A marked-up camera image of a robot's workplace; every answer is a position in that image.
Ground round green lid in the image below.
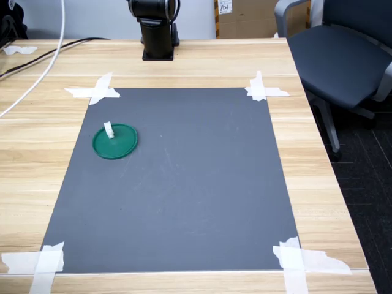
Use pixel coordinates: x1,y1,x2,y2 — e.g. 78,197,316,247
92,122,139,160

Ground dark grey mat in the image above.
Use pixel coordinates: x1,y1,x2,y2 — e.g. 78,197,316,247
40,88,303,274

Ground white tape cross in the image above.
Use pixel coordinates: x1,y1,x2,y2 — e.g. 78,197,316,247
272,236,352,294
1,241,66,294
64,72,121,106
244,70,290,102

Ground brown cardboard box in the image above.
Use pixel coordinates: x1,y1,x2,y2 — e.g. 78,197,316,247
214,0,312,40

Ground dark grey office chair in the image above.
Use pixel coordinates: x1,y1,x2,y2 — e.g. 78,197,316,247
274,0,392,162

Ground person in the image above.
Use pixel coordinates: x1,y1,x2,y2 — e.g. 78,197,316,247
0,0,29,47

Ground black table cable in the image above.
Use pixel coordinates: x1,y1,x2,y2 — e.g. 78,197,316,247
0,37,108,80

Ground white camera cable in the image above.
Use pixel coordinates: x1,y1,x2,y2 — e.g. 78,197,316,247
0,0,66,119

